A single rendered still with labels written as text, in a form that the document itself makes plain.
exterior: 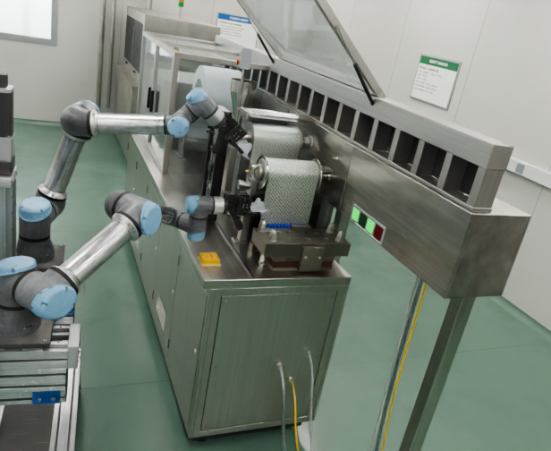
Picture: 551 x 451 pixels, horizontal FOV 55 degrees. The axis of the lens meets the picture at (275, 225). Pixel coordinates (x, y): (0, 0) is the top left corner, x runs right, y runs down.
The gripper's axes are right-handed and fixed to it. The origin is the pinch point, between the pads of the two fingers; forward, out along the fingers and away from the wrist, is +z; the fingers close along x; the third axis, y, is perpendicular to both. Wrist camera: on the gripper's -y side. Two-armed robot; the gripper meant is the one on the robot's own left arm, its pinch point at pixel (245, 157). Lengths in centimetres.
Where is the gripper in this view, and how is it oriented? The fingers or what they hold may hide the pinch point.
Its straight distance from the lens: 227.5
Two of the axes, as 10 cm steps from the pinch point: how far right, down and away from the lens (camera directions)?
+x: -3.6, -4.0, 8.4
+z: 5.9, 6.0, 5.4
